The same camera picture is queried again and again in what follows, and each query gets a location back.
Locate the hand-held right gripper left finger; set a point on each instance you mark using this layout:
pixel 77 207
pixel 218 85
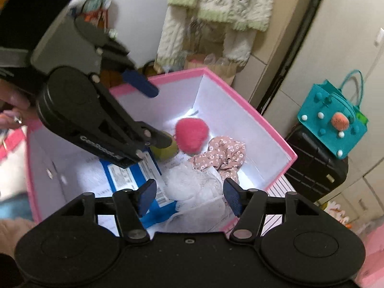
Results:
pixel 147 198

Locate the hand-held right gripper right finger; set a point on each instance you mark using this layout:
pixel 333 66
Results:
pixel 232 196

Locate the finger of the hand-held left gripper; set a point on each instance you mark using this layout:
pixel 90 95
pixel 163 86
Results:
pixel 141 84
pixel 159 139

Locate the green makeup puff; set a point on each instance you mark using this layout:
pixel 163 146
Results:
pixel 166 153

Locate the blue wet wipes packet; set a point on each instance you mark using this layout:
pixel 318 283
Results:
pixel 126 180

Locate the pink fluffy pompom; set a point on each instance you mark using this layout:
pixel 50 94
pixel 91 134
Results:
pixel 192 133

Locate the white mesh bath sponge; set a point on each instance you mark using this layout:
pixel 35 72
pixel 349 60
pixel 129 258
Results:
pixel 192 189

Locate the pink floral scrunchie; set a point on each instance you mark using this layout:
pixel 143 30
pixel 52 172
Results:
pixel 223 156

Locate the pink cardboard box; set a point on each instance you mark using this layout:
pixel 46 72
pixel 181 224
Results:
pixel 234 120

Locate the person's left hand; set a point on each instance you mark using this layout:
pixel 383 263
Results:
pixel 12 105

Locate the red printed box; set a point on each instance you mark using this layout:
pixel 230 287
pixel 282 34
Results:
pixel 96 16

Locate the black suitcase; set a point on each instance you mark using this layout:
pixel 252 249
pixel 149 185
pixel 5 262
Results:
pixel 315 168

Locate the brown paper bag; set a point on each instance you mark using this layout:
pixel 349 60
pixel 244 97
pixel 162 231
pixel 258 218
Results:
pixel 229 73

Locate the printed plastic bag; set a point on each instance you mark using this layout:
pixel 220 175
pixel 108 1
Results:
pixel 339 213

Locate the fluffy white pajama set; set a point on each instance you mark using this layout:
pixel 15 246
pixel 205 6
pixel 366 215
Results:
pixel 216 3

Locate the teal felt handbag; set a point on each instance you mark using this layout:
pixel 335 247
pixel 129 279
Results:
pixel 324 117

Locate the beige tall cabinet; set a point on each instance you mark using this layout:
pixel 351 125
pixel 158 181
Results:
pixel 288 21

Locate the beige wardrobe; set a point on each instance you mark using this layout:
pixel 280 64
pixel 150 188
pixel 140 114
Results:
pixel 354 51

